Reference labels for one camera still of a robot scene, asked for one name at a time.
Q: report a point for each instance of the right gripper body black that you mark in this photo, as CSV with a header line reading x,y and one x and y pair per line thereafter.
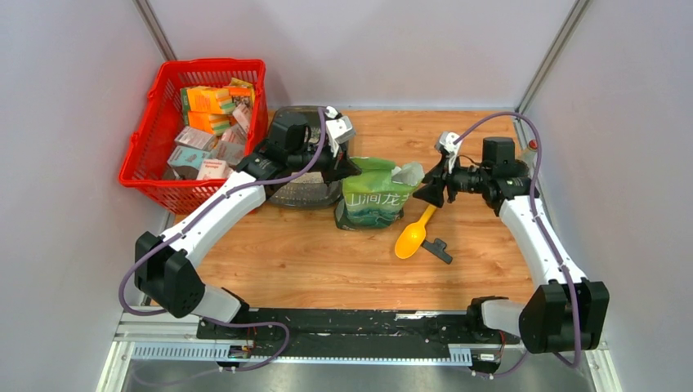
x,y
463,180

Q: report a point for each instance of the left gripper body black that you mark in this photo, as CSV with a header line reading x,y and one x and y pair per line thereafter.
x,y
327,163

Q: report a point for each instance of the green litter bag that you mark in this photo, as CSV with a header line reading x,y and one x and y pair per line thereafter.
x,y
375,198

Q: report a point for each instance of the yellow plastic scoop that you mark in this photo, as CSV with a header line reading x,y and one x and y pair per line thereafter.
x,y
412,237

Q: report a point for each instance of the black bag clip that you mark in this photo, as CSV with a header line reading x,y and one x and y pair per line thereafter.
x,y
438,248

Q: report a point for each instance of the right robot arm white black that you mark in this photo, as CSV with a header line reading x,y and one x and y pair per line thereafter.
x,y
567,310

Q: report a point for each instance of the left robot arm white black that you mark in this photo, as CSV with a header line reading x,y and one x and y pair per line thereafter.
x,y
166,264

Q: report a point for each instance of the grey litter box tray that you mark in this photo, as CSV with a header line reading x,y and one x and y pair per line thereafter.
x,y
303,195

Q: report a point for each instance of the white pink sponge box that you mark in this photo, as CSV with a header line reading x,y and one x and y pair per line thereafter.
x,y
214,169

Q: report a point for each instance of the pink grey box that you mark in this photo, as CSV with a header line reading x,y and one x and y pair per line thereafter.
x,y
196,139

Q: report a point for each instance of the teal grey box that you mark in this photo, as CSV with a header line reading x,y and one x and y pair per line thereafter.
x,y
186,161

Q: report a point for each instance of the dark cola bottle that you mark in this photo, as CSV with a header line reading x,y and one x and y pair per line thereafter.
x,y
529,154

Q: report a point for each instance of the orange sponge pack lower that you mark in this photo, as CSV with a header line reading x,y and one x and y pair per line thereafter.
x,y
215,124

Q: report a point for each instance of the orange sponge pack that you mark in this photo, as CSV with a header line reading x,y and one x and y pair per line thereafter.
x,y
215,124
210,100

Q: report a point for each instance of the yellow patterned packet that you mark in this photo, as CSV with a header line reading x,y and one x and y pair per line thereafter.
x,y
242,92

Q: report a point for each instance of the orange sponge pack upper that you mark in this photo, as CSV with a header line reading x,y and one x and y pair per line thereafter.
x,y
210,100

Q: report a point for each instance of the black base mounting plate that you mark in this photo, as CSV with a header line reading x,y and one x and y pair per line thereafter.
x,y
357,334

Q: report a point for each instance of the red plastic shopping basket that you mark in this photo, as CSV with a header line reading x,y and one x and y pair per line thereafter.
x,y
145,165

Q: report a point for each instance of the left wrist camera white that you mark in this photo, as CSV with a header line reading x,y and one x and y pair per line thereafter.
x,y
339,129

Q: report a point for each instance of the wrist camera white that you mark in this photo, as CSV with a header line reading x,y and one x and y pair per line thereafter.
x,y
448,146
339,129

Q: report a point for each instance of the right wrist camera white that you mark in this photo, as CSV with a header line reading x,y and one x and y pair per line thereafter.
x,y
448,146

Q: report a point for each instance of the aluminium frame rail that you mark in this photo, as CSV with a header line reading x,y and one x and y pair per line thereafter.
x,y
163,353

